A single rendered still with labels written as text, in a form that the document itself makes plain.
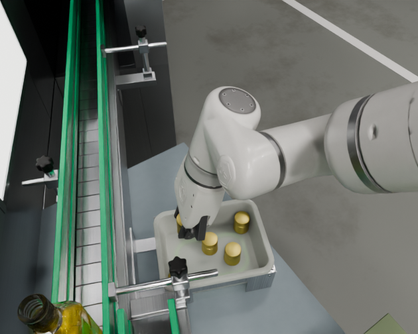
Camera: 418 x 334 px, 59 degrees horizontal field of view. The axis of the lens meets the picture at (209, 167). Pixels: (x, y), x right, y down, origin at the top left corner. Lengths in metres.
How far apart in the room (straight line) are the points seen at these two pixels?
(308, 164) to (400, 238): 1.48
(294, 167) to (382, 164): 0.17
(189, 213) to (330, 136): 0.31
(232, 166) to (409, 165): 0.19
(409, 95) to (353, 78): 2.34
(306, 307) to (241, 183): 0.47
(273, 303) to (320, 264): 0.93
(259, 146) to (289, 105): 1.91
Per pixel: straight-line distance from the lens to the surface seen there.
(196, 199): 0.55
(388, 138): 0.29
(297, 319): 0.82
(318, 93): 2.45
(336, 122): 0.33
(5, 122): 0.79
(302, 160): 0.46
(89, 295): 0.71
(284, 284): 0.84
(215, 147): 0.45
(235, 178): 0.41
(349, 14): 3.31
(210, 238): 0.80
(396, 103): 0.30
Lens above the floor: 1.52
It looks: 51 degrees down
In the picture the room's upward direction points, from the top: straight up
